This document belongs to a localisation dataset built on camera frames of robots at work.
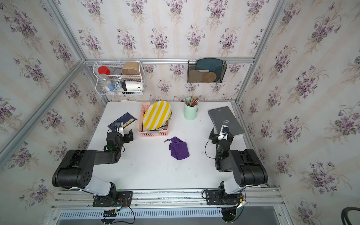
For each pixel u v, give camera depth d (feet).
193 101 3.33
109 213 2.31
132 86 3.05
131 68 2.90
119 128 2.61
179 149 2.95
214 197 2.40
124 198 2.38
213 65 3.05
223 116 3.50
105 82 2.95
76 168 1.49
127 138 2.76
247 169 1.49
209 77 3.21
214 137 2.69
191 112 3.42
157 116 3.36
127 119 3.54
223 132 2.46
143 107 3.64
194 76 3.13
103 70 3.02
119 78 3.06
